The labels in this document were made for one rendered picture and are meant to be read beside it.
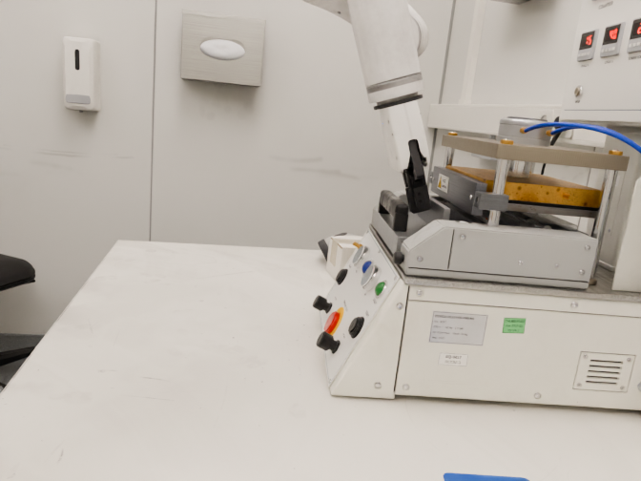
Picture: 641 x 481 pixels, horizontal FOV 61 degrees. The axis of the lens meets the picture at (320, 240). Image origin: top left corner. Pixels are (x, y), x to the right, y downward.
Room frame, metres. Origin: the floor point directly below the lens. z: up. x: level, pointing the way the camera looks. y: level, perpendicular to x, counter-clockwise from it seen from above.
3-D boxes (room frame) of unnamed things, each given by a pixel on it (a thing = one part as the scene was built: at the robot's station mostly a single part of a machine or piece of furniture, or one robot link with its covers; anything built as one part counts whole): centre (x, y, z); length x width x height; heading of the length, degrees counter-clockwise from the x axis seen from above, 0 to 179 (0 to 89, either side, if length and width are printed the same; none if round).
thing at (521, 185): (0.85, -0.30, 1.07); 0.22 x 0.17 x 0.10; 4
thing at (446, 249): (0.72, -0.23, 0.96); 0.26 x 0.05 x 0.07; 94
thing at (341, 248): (1.25, -0.12, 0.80); 0.19 x 0.13 x 0.09; 101
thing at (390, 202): (0.85, -0.11, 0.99); 0.15 x 0.02 x 0.04; 4
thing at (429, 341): (0.84, -0.29, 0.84); 0.53 x 0.37 x 0.17; 94
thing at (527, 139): (0.84, -0.33, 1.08); 0.31 x 0.24 x 0.13; 4
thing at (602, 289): (0.86, -0.33, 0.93); 0.46 x 0.35 x 0.01; 94
